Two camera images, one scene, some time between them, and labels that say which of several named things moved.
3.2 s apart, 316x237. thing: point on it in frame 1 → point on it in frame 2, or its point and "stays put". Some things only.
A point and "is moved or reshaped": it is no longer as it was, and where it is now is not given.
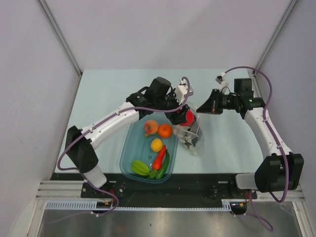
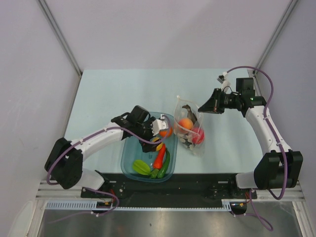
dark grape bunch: x=194 y=140 → x=187 y=142
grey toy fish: x=195 y=127 is moved or reshaped
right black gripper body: x=220 y=101 stays put
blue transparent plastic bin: x=137 y=146 stays put
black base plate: x=183 y=190 stays put
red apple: x=190 y=118 → x=198 y=135
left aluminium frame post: x=54 y=25 stays put
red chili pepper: x=157 y=163 stays put
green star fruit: x=139 y=167 stays put
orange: x=165 y=131 stays put
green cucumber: x=160 y=173 stays put
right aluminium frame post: x=292 y=6 stays put
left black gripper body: x=170 y=103 → x=144 y=131
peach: x=151 y=126 is moved or reshaped
